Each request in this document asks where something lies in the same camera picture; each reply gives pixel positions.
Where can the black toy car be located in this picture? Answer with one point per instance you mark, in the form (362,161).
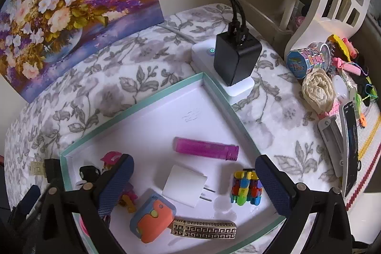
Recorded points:
(89,173)

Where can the white oval item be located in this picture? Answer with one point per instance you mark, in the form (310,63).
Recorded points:
(340,87)

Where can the colourful gear toy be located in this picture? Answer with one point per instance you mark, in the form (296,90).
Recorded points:
(247,187)

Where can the teal edged white box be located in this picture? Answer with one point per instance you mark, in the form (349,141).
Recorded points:
(166,117)

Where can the gold black patterned hair clip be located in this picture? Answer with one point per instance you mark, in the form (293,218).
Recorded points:
(204,230)

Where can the white power strip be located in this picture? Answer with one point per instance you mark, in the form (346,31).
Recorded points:
(202,56)

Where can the grey floral cloth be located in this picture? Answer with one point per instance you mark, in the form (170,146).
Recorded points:
(104,87)

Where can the black wall charger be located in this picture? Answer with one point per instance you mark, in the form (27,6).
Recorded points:
(53,170)

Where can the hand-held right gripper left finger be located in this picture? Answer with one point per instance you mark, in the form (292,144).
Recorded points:
(116,181)

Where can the pink toy dog figure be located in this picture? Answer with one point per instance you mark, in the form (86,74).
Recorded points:
(110,159)

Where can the yellow hair clip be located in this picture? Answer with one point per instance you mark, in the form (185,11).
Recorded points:
(339,45)

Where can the glitter tape roll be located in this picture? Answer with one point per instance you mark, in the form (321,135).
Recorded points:
(326,56)

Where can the purple lighter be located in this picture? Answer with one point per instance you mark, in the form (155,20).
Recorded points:
(205,148)

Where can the cream crochet flower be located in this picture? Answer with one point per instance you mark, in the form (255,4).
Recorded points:
(318,90)

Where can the floral painting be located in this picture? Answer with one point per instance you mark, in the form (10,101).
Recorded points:
(74,10)

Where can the colourful foil cylinder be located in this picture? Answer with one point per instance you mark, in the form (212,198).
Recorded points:
(300,62)

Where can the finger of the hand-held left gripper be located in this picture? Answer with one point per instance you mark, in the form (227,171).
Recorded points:
(28,200)

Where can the striped knitted mat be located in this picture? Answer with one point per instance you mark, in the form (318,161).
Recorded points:
(370,135)

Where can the grey metal clip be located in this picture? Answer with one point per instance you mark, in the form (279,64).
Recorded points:
(332,144)

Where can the orange and blue case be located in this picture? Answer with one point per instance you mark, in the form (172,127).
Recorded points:
(154,219)

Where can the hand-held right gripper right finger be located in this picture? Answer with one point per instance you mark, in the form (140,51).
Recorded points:
(272,185)

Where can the white wall charger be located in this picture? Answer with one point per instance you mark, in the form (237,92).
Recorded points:
(183,185)

